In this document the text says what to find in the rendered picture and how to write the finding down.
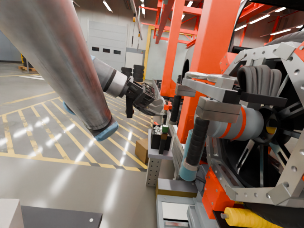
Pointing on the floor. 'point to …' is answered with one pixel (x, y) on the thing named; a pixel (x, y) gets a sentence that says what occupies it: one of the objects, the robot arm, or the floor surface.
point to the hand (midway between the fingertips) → (160, 113)
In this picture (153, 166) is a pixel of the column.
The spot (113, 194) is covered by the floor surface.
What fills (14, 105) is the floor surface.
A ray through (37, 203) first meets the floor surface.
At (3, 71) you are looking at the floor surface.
